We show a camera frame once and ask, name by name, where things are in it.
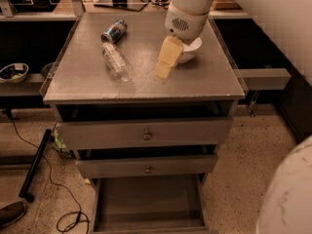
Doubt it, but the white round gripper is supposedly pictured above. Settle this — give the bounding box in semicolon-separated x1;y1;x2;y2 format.
156;3;209;79

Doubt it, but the clear plastic water bottle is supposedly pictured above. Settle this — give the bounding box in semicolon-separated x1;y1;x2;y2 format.
101;42;134;82

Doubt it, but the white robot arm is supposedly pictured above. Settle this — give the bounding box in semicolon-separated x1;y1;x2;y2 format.
156;0;312;234

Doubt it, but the grey three-drawer cabinet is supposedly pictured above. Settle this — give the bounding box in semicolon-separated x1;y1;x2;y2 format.
39;11;250;234

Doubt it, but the grey top drawer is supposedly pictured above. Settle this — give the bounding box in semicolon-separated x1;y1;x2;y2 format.
57;117;233;150

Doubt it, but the grey middle drawer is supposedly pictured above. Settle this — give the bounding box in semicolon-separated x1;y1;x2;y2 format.
76;155;217;178

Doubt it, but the grey open bottom drawer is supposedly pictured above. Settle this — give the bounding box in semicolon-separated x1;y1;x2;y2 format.
90;175;217;234

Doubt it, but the white ceramic bowl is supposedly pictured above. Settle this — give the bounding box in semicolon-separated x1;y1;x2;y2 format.
178;37;202;63

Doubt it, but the blue silver soda can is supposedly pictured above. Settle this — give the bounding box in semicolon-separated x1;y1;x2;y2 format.
100;19;128;44

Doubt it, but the cardboard box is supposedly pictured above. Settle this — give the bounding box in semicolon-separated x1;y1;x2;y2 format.
212;0;236;10

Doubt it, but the black monitor stand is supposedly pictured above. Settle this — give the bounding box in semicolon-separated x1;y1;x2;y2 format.
94;0;147;12

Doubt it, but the green patterned bag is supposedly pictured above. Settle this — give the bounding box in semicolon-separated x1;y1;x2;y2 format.
53;130;73;159

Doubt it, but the bowl with dark contents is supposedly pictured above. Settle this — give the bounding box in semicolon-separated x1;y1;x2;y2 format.
0;62;29;83

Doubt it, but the black bar on floor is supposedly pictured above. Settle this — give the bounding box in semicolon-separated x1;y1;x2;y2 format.
19;129;52;203

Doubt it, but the dark shoe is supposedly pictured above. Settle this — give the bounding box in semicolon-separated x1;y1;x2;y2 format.
0;201;26;227

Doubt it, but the black floor cable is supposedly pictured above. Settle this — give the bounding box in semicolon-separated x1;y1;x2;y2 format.
2;108;91;234

